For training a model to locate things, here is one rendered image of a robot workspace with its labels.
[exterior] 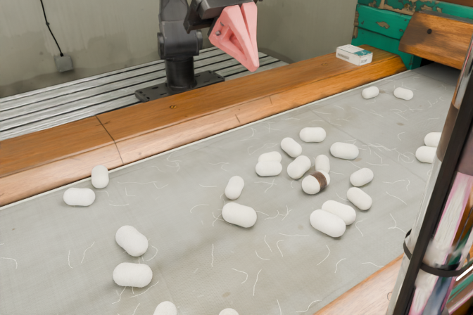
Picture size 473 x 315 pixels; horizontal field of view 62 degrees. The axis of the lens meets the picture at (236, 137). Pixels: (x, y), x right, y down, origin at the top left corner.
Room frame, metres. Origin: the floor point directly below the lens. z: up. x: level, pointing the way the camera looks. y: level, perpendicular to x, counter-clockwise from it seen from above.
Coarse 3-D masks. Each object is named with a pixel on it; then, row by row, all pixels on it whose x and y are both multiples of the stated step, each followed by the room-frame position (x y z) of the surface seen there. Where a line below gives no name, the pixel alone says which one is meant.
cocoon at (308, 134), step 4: (304, 128) 0.47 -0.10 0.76; (308, 128) 0.47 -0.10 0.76; (312, 128) 0.47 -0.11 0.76; (316, 128) 0.47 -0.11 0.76; (320, 128) 0.47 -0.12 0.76; (300, 132) 0.47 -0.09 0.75; (304, 132) 0.46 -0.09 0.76; (308, 132) 0.46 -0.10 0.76; (312, 132) 0.46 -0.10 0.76; (316, 132) 0.46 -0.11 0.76; (320, 132) 0.46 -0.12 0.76; (324, 132) 0.47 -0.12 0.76; (300, 136) 0.47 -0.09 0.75; (304, 136) 0.46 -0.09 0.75; (308, 136) 0.46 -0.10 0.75; (312, 136) 0.46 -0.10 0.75; (316, 136) 0.46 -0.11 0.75; (320, 136) 0.46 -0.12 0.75; (324, 136) 0.46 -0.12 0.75; (304, 140) 0.46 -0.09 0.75; (308, 140) 0.46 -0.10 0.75; (312, 140) 0.46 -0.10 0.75; (316, 140) 0.46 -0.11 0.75; (320, 140) 0.46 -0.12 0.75
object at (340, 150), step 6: (336, 144) 0.43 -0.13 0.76; (342, 144) 0.43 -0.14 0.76; (348, 144) 0.43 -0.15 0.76; (336, 150) 0.42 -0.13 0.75; (342, 150) 0.42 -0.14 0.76; (348, 150) 0.42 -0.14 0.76; (354, 150) 0.42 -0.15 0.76; (336, 156) 0.42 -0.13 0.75; (342, 156) 0.42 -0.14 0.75; (348, 156) 0.42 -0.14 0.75; (354, 156) 0.42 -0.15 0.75
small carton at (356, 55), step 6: (342, 48) 0.74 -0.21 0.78; (348, 48) 0.74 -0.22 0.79; (354, 48) 0.73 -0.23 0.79; (336, 54) 0.74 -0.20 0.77; (342, 54) 0.73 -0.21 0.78; (348, 54) 0.71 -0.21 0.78; (354, 54) 0.70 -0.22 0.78; (360, 54) 0.70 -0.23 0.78; (366, 54) 0.70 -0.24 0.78; (348, 60) 0.71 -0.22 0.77; (354, 60) 0.70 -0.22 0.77; (360, 60) 0.69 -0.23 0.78; (366, 60) 0.70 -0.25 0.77
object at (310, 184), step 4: (324, 172) 0.37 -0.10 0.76; (308, 176) 0.36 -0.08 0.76; (312, 176) 0.36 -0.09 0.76; (328, 176) 0.36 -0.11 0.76; (304, 180) 0.36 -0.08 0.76; (308, 180) 0.35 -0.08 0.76; (312, 180) 0.35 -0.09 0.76; (316, 180) 0.35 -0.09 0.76; (328, 180) 0.36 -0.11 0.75; (304, 184) 0.35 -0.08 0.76; (308, 184) 0.35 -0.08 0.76; (312, 184) 0.35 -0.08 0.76; (316, 184) 0.35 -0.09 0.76; (304, 188) 0.35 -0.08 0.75; (308, 188) 0.35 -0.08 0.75; (312, 188) 0.35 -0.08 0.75; (316, 188) 0.35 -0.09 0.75; (308, 192) 0.35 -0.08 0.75; (312, 192) 0.35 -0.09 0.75; (316, 192) 0.35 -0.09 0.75
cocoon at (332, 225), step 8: (312, 216) 0.30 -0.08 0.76; (320, 216) 0.29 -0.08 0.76; (328, 216) 0.29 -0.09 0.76; (336, 216) 0.29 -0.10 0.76; (312, 224) 0.29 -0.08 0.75; (320, 224) 0.29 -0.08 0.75; (328, 224) 0.28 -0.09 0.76; (336, 224) 0.28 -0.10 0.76; (344, 224) 0.29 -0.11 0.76; (328, 232) 0.28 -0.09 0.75; (336, 232) 0.28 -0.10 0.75
